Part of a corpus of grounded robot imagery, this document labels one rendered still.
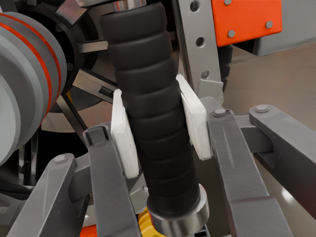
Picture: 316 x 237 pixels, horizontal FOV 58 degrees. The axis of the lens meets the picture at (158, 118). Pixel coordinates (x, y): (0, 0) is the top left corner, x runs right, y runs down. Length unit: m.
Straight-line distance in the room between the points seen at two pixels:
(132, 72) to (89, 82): 0.35
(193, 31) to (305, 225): 1.00
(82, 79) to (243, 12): 0.27
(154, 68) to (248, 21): 0.26
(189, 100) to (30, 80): 0.18
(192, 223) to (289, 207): 1.13
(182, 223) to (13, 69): 0.19
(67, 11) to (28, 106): 0.23
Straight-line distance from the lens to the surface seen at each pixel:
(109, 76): 0.65
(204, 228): 1.05
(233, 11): 0.39
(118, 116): 0.16
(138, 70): 0.15
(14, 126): 0.26
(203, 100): 0.17
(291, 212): 1.30
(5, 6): 0.42
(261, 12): 0.41
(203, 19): 0.38
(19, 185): 0.59
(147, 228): 0.53
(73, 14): 0.48
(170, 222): 0.20
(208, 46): 0.39
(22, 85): 0.28
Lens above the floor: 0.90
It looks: 24 degrees down
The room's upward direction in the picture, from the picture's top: 13 degrees counter-clockwise
